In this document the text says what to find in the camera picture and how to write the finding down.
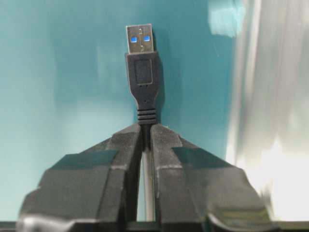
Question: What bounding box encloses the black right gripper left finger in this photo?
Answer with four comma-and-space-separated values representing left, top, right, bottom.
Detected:
16, 124, 141, 232

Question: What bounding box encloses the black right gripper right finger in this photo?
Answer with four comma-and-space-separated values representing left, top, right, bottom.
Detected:
151, 124, 280, 232

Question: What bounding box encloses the black USB cable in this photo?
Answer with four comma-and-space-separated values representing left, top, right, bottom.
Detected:
125, 23, 160, 222

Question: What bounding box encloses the aluminium extrusion rail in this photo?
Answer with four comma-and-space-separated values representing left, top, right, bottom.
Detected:
226, 0, 309, 221

